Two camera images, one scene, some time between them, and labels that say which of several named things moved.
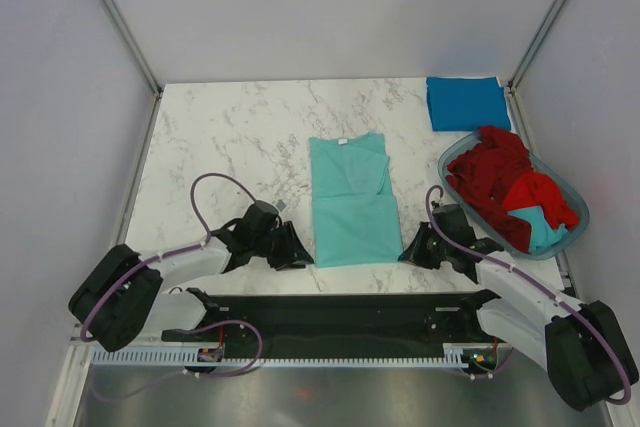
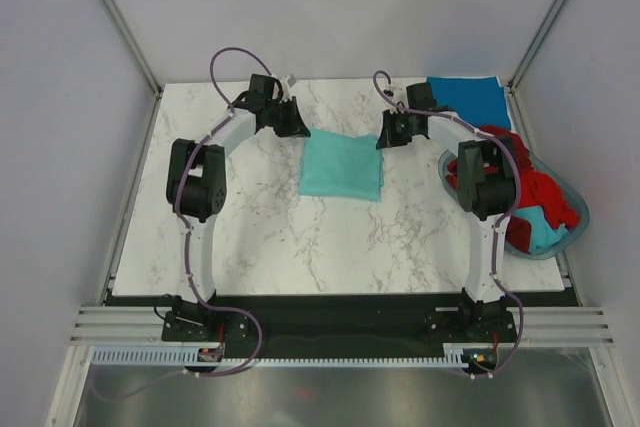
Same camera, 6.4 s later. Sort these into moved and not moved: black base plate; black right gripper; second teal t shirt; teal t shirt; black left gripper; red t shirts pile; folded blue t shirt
Moved: teal t shirt; black right gripper; black left gripper
Not moved: red t shirts pile; folded blue t shirt; black base plate; second teal t shirt
